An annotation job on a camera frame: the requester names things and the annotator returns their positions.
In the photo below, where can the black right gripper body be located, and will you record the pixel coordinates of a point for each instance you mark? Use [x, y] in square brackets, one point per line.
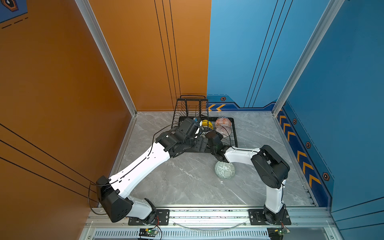
[218, 135]

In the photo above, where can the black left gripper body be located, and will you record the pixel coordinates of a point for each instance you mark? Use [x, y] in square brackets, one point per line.
[197, 144]

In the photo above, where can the yellow bowl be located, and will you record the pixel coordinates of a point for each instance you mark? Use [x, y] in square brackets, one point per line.
[207, 125]

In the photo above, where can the orange patterned bowl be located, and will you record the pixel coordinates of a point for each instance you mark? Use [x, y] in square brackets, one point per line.
[223, 121]

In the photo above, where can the pink striped bowl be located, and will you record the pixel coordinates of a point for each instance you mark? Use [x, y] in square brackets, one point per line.
[225, 131]

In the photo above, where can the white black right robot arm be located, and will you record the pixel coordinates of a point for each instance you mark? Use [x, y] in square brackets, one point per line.
[272, 169]

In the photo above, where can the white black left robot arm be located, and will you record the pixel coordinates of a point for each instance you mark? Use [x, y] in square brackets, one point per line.
[114, 193]

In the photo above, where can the left green circuit board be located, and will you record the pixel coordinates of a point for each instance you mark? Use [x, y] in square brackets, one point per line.
[148, 233]

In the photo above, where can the green circuit board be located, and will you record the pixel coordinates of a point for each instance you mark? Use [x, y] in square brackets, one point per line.
[148, 233]
[278, 233]

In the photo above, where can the right green circuit board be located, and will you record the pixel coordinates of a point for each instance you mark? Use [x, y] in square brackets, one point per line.
[278, 233]

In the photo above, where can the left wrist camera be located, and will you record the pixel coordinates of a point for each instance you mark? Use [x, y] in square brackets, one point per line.
[198, 123]

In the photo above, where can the black wire dish rack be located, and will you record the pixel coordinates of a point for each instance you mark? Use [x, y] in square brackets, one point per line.
[198, 106]

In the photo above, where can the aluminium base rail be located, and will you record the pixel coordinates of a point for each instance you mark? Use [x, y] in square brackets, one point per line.
[215, 222]

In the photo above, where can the aluminium right corner post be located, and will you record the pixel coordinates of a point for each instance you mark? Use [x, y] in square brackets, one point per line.
[318, 34]

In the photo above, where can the aluminium corner post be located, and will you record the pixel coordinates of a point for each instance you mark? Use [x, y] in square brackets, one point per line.
[318, 34]
[101, 42]

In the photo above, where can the aluminium left corner post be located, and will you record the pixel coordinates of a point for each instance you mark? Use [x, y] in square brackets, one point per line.
[101, 42]

